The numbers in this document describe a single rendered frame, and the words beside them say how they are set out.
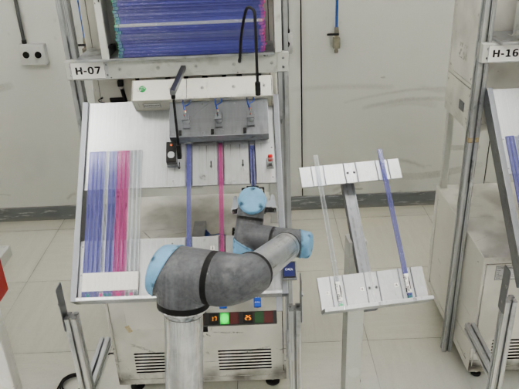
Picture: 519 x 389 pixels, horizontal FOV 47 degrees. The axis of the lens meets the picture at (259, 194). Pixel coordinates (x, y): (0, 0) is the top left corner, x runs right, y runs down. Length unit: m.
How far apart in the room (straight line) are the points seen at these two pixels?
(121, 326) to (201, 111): 0.92
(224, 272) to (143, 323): 1.25
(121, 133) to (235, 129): 0.41
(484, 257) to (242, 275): 1.34
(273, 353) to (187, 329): 1.21
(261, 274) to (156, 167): 0.92
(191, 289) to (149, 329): 1.22
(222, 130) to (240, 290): 0.92
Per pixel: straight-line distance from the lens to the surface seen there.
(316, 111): 3.73
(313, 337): 2.88
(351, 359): 2.27
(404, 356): 2.81
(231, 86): 2.08
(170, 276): 1.24
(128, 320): 2.43
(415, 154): 3.95
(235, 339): 2.44
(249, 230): 1.61
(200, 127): 2.04
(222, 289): 1.21
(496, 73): 2.46
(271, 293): 1.90
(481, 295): 2.48
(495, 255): 2.40
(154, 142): 2.11
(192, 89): 2.09
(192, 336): 1.32
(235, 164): 2.05
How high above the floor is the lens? 1.83
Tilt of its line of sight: 26 degrees down
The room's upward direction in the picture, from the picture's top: 3 degrees counter-clockwise
